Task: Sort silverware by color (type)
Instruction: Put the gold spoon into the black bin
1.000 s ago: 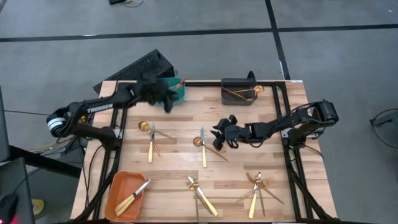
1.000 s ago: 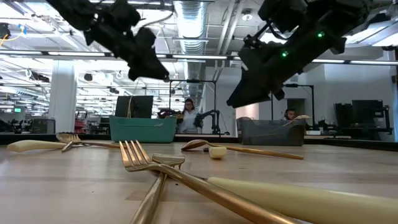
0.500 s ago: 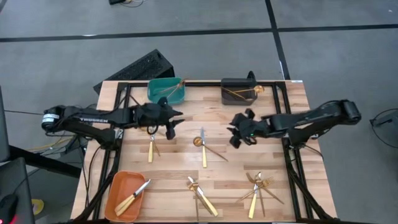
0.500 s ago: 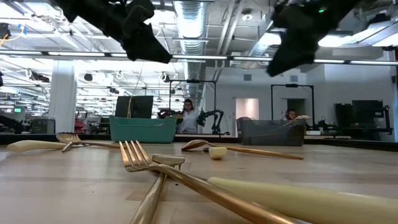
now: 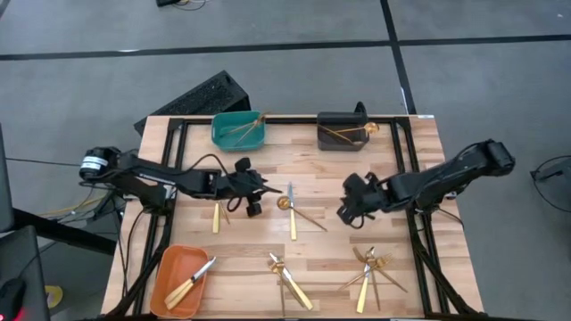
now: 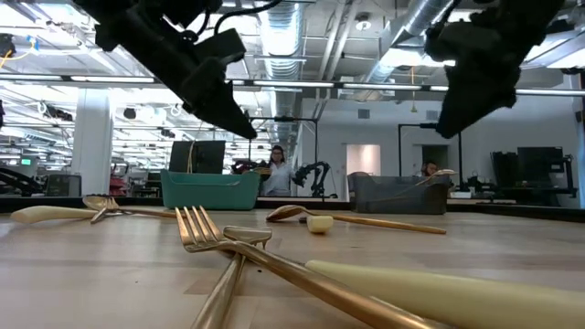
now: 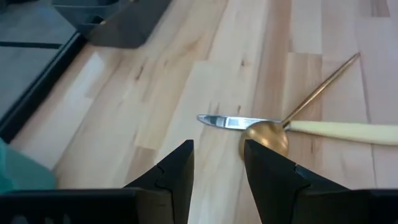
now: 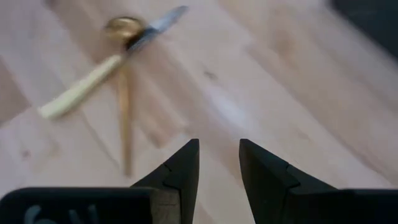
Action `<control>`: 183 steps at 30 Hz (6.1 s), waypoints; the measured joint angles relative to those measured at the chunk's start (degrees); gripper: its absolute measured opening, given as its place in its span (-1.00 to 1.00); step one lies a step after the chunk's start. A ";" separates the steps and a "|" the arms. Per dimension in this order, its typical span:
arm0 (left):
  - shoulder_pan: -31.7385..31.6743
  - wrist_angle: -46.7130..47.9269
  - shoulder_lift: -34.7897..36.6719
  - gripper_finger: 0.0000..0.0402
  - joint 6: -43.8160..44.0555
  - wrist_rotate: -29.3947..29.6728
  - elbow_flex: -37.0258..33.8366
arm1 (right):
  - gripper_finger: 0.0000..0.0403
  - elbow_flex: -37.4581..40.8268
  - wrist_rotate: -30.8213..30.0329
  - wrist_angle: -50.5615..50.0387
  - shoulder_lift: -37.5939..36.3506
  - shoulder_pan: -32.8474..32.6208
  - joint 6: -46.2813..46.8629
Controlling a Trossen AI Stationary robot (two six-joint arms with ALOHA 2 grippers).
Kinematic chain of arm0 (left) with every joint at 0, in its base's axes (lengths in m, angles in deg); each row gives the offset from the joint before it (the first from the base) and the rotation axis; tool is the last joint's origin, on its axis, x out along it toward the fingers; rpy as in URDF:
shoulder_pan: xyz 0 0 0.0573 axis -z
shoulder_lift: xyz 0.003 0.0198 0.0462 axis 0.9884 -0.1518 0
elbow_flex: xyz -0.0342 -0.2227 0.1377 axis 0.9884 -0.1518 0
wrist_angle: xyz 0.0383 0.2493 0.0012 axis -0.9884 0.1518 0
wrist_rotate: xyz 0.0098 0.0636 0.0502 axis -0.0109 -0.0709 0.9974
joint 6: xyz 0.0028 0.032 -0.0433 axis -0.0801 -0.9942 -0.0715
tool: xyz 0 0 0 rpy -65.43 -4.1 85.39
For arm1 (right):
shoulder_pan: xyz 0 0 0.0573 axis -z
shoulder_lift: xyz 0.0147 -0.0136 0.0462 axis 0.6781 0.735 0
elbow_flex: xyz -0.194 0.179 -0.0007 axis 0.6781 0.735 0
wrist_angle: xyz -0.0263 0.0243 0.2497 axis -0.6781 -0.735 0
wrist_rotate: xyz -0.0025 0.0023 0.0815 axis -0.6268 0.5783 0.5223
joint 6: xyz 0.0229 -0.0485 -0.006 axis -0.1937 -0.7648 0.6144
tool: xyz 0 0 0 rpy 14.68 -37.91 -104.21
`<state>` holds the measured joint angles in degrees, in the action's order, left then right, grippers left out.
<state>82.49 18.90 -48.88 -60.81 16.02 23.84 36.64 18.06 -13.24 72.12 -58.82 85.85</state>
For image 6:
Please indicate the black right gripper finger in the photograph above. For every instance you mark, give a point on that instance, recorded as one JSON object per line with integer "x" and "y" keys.
{"x": 452, "y": 112}
{"x": 484, "y": 107}

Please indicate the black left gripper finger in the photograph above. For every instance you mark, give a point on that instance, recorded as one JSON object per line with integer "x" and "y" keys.
{"x": 215, "y": 124}
{"x": 208, "y": 87}

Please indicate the thin black robot arm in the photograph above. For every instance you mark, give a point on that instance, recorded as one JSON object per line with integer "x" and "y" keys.
{"x": 320, "y": 183}

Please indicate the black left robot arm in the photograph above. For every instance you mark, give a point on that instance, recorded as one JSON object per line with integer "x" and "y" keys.
{"x": 128, "y": 13}

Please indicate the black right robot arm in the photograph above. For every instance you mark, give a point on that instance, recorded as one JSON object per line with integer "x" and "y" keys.
{"x": 535, "y": 18}

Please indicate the black monitor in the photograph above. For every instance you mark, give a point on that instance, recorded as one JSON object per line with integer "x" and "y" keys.
{"x": 201, "y": 157}

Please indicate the person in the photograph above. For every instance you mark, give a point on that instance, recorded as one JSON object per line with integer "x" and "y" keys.
{"x": 429, "y": 169}
{"x": 279, "y": 178}

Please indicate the teal plastic bin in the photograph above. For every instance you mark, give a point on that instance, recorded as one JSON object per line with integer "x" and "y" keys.
{"x": 205, "y": 194}

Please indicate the black round speaker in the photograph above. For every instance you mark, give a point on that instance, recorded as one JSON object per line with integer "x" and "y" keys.
{"x": 129, "y": 113}

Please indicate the black monitor workstation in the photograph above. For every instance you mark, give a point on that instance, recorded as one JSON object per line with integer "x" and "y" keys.
{"x": 539, "y": 164}

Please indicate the dark grey plastic bin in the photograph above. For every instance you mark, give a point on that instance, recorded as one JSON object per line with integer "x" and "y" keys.
{"x": 397, "y": 198}

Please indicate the red tool cart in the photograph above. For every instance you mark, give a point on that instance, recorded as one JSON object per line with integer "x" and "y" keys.
{"x": 118, "y": 185}

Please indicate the white structural column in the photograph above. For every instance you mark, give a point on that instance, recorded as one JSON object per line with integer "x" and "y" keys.
{"x": 91, "y": 146}

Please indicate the dark grey cabinet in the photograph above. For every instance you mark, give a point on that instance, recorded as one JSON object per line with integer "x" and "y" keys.
{"x": 63, "y": 186}

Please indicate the green exit sign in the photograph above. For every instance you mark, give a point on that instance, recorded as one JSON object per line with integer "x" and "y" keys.
{"x": 26, "y": 161}

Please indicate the black station frame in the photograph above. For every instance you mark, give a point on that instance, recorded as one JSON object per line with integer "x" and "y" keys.
{"x": 283, "y": 119}
{"x": 429, "y": 125}

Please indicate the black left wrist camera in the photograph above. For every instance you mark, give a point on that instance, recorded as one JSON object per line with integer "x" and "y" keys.
{"x": 224, "y": 45}

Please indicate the black aluminium table frame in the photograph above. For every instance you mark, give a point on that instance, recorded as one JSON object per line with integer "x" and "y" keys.
{"x": 137, "y": 203}

